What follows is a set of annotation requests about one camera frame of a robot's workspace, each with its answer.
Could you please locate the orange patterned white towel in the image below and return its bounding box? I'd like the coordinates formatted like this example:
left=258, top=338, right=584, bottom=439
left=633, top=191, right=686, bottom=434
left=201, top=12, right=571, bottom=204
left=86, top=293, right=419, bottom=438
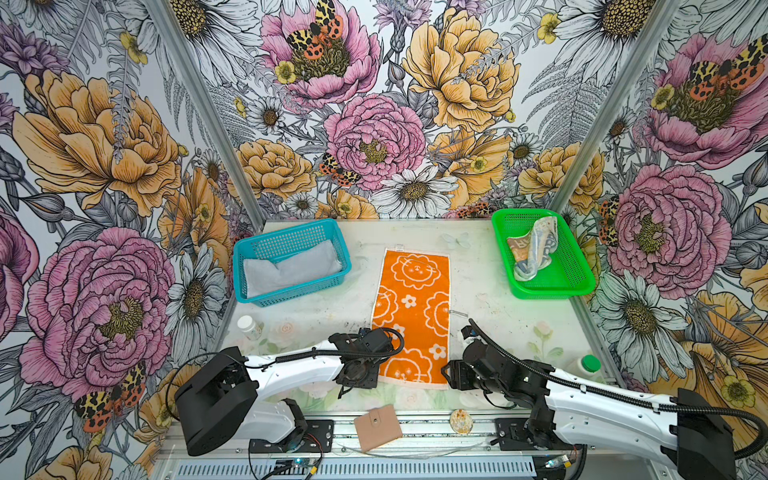
left=372, top=250, right=451, bottom=389

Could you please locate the teal plastic basket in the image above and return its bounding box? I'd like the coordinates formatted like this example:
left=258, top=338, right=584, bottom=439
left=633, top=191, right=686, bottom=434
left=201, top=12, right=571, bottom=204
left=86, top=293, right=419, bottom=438
left=233, top=219, right=351, bottom=307

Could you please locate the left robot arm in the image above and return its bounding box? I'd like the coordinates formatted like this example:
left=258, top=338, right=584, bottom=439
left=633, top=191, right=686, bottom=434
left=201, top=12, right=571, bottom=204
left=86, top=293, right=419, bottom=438
left=174, top=327, right=405, bottom=457

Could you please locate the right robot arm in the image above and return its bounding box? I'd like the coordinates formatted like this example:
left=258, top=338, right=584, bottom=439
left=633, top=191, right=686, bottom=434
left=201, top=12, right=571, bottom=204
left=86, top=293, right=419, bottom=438
left=441, top=339, right=737, bottom=479

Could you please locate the brown leather wallet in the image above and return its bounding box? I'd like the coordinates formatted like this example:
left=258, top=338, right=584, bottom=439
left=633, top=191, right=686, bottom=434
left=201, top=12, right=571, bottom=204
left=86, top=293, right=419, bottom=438
left=354, top=405, right=403, bottom=452

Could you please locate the white bottle green cap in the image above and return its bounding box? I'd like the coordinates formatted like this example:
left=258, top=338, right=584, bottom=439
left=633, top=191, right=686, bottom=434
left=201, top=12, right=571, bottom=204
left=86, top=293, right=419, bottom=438
left=565, top=354, right=602, bottom=380

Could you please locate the small white bottle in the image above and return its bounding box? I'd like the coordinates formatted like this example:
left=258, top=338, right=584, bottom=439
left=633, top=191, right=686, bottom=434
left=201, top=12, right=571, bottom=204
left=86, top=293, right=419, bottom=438
left=236, top=315, right=263, bottom=341

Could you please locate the green plastic basket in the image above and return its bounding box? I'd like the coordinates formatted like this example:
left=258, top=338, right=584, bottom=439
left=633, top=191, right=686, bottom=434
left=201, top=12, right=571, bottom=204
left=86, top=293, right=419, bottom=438
left=491, top=208, right=596, bottom=300

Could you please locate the striped grey patterned towel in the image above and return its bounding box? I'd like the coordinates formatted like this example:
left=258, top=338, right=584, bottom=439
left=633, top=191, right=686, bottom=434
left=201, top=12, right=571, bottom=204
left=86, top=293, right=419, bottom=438
left=507, top=216, right=559, bottom=282

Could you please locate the left black corrugated cable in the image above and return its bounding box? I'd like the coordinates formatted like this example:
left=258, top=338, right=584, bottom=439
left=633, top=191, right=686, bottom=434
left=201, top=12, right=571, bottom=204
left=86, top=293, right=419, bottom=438
left=257, top=326, right=406, bottom=370

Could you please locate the black corrugated cable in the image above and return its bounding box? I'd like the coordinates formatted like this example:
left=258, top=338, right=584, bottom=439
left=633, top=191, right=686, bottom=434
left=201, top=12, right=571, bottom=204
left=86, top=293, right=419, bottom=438
left=467, top=317, right=768, bottom=460
left=257, top=326, right=406, bottom=370

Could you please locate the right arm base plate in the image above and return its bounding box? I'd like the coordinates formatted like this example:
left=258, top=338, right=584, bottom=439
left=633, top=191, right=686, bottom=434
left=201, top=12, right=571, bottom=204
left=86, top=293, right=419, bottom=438
left=494, top=417, right=574, bottom=451

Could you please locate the aluminium front rail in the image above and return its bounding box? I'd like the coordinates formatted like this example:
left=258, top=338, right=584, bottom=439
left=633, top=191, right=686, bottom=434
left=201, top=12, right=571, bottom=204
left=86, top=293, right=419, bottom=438
left=151, top=411, right=678, bottom=479

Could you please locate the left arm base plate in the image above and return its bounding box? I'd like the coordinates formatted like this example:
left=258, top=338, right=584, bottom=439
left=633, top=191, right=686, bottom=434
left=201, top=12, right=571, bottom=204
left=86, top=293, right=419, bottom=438
left=248, top=419, right=335, bottom=454

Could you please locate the right black corrugated cable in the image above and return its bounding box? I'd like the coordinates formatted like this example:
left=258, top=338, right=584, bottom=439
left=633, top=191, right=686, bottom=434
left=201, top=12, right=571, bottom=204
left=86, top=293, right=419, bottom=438
left=467, top=317, right=768, bottom=460

